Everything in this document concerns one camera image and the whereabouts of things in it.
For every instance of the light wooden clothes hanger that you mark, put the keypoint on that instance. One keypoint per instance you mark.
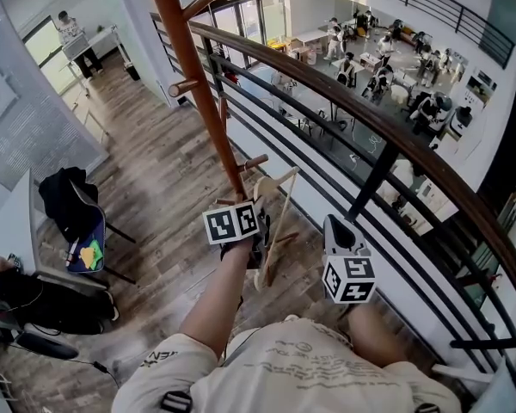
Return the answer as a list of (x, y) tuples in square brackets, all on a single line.
[(267, 186)]

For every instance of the yellow and green cloth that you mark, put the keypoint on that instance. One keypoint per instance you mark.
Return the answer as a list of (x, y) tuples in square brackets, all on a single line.
[(90, 254)]

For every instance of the chair with blue seat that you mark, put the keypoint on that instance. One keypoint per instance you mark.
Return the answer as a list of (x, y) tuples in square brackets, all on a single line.
[(88, 230)]

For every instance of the glass entrance doors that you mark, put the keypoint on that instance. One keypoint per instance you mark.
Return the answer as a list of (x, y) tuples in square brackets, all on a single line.
[(249, 20)]

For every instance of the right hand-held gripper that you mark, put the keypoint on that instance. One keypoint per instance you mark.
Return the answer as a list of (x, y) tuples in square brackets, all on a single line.
[(348, 273)]

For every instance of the person's right forearm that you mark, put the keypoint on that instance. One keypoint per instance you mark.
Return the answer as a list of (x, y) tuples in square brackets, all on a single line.
[(376, 338)]

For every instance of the black balcony railing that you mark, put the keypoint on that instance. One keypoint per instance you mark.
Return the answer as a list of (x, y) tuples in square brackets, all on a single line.
[(456, 13)]

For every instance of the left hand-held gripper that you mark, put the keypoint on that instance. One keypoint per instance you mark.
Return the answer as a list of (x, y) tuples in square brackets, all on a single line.
[(230, 226)]

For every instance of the black railing with wooden handrail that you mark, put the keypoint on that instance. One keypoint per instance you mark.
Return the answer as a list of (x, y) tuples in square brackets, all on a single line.
[(370, 114)]

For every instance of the grey box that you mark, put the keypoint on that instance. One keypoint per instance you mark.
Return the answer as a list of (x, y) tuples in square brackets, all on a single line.
[(75, 47)]

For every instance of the black bin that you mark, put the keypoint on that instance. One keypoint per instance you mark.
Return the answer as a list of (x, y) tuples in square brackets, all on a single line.
[(133, 72)]

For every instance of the black jacket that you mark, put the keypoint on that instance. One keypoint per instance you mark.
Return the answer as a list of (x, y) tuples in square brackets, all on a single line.
[(62, 198)]

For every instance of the white machine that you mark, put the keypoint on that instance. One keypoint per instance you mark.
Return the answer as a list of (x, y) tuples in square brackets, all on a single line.
[(461, 121)]

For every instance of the brown wooden coat rack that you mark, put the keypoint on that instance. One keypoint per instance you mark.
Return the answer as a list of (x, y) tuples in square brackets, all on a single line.
[(206, 101)]

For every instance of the person's beige printed shirt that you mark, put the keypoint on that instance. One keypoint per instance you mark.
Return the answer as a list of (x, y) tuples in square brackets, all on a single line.
[(309, 372)]

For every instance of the white long table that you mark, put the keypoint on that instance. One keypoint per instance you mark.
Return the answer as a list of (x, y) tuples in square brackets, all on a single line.
[(103, 37)]

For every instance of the black bag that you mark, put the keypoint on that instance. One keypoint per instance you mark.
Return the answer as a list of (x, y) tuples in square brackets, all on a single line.
[(56, 303)]

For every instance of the person's left forearm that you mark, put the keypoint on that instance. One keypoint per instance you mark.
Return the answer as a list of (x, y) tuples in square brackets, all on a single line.
[(217, 299)]

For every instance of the grey printed banner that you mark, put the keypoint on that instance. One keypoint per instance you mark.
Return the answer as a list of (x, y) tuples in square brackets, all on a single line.
[(30, 118)]

